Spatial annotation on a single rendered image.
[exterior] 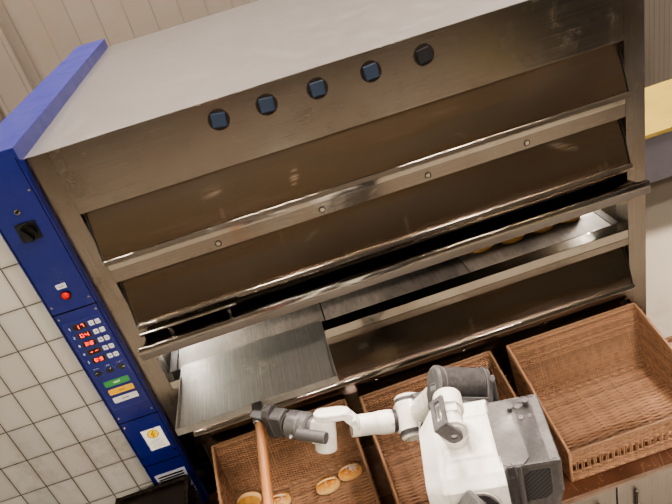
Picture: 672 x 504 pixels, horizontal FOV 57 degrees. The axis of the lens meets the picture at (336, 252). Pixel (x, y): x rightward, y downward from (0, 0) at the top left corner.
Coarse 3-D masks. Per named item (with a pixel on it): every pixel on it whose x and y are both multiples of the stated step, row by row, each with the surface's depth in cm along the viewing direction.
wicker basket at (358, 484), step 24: (336, 432) 246; (216, 456) 240; (240, 456) 242; (288, 456) 245; (312, 456) 247; (336, 456) 248; (360, 456) 250; (216, 480) 229; (240, 480) 244; (288, 480) 248; (312, 480) 247; (360, 480) 241
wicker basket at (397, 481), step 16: (496, 368) 240; (400, 384) 242; (416, 384) 244; (496, 384) 249; (384, 448) 248; (400, 448) 249; (416, 448) 247; (384, 464) 221; (400, 464) 243; (416, 464) 240; (400, 480) 236; (416, 480) 234; (416, 496) 228
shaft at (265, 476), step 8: (256, 424) 192; (256, 432) 189; (264, 432) 189; (256, 440) 187; (264, 440) 186; (264, 448) 183; (264, 456) 180; (264, 464) 178; (264, 472) 175; (264, 480) 173; (264, 488) 170; (264, 496) 168; (272, 496) 168
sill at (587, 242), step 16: (576, 240) 236; (592, 240) 233; (608, 240) 234; (528, 256) 235; (544, 256) 233; (560, 256) 234; (480, 272) 234; (496, 272) 232; (512, 272) 233; (432, 288) 234; (448, 288) 231; (464, 288) 232; (384, 304) 233; (400, 304) 230; (416, 304) 231; (336, 320) 232; (352, 320) 230; (368, 320) 230; (176, 384) 227
